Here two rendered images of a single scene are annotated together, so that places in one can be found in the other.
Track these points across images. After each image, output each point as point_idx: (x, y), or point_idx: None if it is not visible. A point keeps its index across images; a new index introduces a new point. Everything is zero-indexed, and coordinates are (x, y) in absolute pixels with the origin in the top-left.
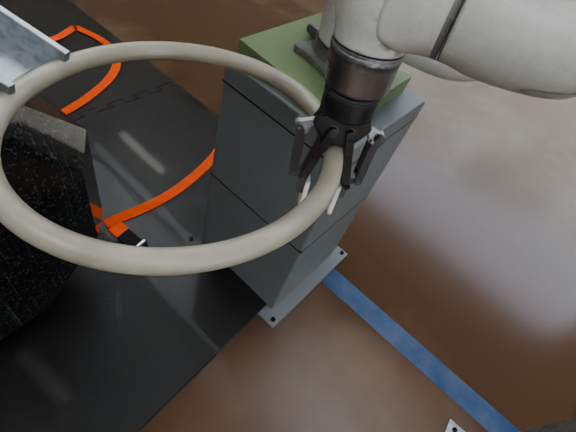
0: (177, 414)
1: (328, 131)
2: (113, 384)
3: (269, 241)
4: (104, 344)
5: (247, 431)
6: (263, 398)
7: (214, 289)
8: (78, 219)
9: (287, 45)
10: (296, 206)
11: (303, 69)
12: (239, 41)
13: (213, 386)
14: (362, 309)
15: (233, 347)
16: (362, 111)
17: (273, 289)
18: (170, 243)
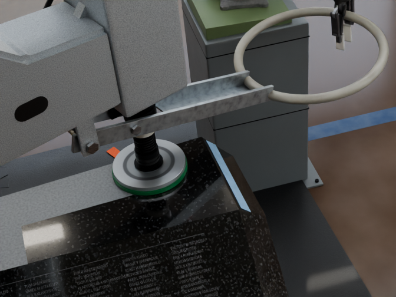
0: (357, 253)
1: (344, 7)
2: (318, 279)
3: (385, 39)
4: (284, 277)
5: (388, 223)
6: (371, 207)
7: (272, 205)
8: None
9: (218, 12)
10: (291, 82)
11: (243, 13)
12: (206, 30)
13: (347, 230)
14: (336, 129)
15: (325, 211)
16: None
17: (302, 159)
18: None
